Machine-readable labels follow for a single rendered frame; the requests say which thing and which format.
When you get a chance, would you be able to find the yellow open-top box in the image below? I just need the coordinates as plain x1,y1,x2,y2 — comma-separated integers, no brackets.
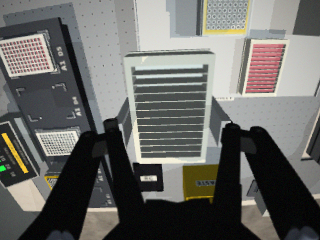
183,164,219,203

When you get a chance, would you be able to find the grey flat table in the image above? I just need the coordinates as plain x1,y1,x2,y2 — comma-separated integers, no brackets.
134,0,320,101

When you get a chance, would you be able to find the beige well plate with pink wells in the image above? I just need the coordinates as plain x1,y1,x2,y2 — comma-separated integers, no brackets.
0,33,58,77

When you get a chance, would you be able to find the yellow tip rack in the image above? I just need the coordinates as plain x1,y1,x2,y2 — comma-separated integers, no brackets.
44,162,66,190

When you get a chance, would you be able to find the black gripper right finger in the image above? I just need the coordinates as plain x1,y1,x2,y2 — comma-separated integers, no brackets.
205,95,320,240

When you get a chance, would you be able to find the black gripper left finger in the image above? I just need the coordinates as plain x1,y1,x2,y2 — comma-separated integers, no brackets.
17,97,159,240

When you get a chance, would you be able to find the white trough reservoir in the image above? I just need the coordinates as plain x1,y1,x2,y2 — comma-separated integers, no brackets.
123,49,216,164

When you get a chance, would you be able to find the white well plate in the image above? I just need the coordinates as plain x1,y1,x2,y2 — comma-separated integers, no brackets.
36,128,80,156

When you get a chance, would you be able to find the black flat rectangular pad with rg label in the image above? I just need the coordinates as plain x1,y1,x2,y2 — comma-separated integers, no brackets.
132,163,164,192

